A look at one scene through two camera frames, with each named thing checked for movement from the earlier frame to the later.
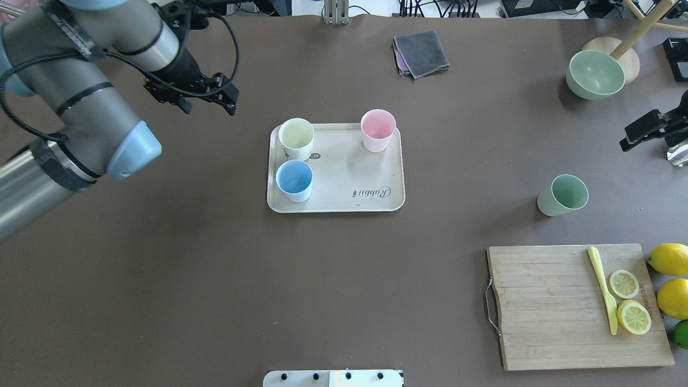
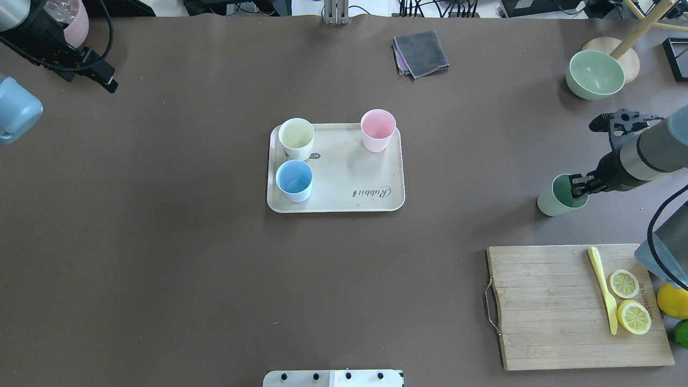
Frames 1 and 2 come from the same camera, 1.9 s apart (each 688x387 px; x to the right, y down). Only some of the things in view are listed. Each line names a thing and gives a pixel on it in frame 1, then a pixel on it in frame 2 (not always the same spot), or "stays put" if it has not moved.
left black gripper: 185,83 -> 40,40
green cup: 566,193 stays put
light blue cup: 294,178 stays put
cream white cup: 296,136 stays put
